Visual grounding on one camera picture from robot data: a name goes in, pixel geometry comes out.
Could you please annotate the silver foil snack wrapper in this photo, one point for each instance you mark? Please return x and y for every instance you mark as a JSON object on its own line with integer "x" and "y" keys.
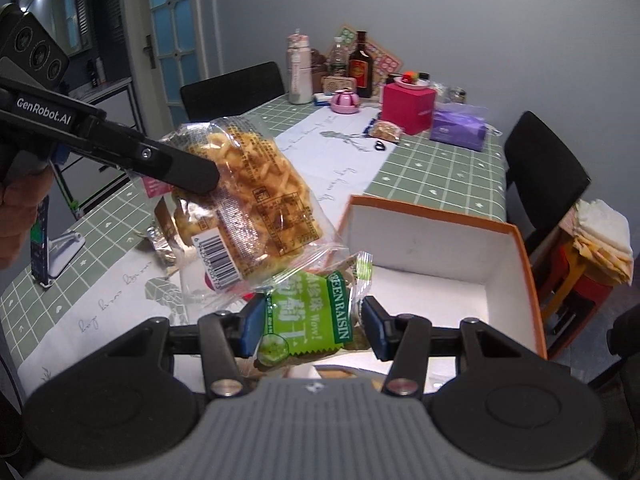
{"x": 155, "y": 238}

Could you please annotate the green raisin packet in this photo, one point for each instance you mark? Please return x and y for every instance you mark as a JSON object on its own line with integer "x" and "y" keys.
{"x": 314, "y": 315}

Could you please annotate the green checked tablecloth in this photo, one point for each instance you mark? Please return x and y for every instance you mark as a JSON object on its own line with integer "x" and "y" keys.
{"x": 417, "y": 170}

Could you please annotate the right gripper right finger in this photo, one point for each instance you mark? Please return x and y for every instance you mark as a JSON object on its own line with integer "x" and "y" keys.
{"x": 403, "y": 340}

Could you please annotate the glass panel door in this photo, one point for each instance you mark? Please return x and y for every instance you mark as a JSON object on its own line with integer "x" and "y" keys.
{"x": 170, "y": 43}

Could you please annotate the red wooden stool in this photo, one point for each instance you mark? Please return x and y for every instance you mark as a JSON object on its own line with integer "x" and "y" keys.
{"x": 570, "y": 290}

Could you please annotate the orange cardboard box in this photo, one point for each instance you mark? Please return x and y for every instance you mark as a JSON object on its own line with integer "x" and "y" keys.
{"x": 446, "y": 266}

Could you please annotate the colourful dotted game board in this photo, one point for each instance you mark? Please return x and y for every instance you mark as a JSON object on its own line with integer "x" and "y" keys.
{"x": 385, "y": 62}

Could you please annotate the black chair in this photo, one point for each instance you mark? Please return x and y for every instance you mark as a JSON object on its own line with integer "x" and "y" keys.
{"x": 547, "y": 175}
{"x": 232, "y": 94}

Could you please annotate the purple tissue pack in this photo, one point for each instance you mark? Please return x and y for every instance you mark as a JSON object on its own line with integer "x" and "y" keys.
{"x": 460, "y": 125}

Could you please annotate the black chair left side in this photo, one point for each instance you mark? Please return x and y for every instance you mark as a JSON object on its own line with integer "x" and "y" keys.
{"x": 232, "y": 94}

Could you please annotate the magenta cube box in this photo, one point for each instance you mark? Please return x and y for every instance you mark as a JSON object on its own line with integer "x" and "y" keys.
{"x": 410, "y": 110}

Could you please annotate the black chair right side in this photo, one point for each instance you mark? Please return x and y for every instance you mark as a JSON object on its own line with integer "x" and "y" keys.
{"x": 547, "y": 175}

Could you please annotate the small nut snack bag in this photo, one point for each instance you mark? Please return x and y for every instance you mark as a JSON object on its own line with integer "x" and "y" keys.
{"x": 385, "y": 131}

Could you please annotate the dark brown glass bottle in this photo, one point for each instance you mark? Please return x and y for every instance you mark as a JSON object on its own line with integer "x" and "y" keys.
{"x": 360, "y": 66}

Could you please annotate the clear plastic water bottle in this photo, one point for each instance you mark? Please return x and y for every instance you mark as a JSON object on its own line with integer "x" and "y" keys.
{"x": 338, "y": 58}

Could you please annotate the folded cloth stack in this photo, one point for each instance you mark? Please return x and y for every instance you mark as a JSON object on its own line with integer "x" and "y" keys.
{"x": 601, "y": 235}

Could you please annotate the small glass jar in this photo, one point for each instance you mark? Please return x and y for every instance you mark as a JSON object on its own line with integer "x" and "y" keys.
{"x": 456, "y": 95}

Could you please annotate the pink round container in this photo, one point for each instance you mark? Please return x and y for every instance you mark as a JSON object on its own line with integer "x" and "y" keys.
{"x": 345, "y": 102}

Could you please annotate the plate with toy fruit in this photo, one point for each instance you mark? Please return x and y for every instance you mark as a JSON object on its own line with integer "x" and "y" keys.
{"x": 411, "y": 81}

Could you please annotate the phone on silver stand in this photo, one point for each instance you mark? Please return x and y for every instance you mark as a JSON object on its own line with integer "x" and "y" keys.
{"x": 50, "y": 256}

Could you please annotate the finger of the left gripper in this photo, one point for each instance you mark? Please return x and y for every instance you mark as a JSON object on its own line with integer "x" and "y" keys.
{"x": 124, "y": 147}

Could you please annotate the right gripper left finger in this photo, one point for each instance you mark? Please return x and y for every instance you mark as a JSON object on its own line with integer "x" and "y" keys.
{"x": 225, "y": 338}

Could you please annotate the clear bag of yellow crisps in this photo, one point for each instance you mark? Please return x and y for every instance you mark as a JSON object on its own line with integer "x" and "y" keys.
{"x": 260, "y": 226}

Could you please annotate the person's left hand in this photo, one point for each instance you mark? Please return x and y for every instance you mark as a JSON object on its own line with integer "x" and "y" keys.
{"x": 18, "y": 211}

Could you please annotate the white deer table runner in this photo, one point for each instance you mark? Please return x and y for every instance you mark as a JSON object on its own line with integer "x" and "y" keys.
{"x": 138, "y": 287}

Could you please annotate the white pink tumbler bottle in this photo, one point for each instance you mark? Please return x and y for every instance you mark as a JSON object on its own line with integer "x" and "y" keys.
{"x": 298, "y": 57}

